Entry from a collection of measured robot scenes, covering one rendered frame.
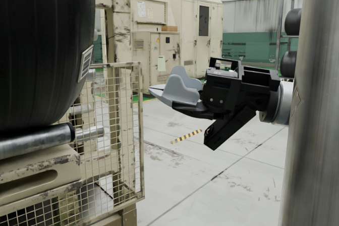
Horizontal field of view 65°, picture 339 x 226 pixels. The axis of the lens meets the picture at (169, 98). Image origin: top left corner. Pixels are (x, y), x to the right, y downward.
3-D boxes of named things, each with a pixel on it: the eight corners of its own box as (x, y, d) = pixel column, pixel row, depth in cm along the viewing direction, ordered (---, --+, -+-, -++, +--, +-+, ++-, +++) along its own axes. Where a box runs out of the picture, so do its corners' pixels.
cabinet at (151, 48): (150, 99, 506) (149, 31, 479) (130, 95, 543) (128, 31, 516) (180, 92, 573) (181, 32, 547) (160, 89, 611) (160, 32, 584)
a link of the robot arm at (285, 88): (287, 111, 50) (296, 140, 43) (262, 107, 50) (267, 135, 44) (301, 75, 46) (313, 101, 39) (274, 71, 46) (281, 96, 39)
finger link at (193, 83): (154, 58, 48) (205, 65, 47) (153, 86, 52) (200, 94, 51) (149, 65, 46) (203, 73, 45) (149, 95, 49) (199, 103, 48)
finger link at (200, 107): (175, 90, 48) (224, 98, 47) (174, 98, 49) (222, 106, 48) (170, 104, 44) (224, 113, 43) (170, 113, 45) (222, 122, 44)
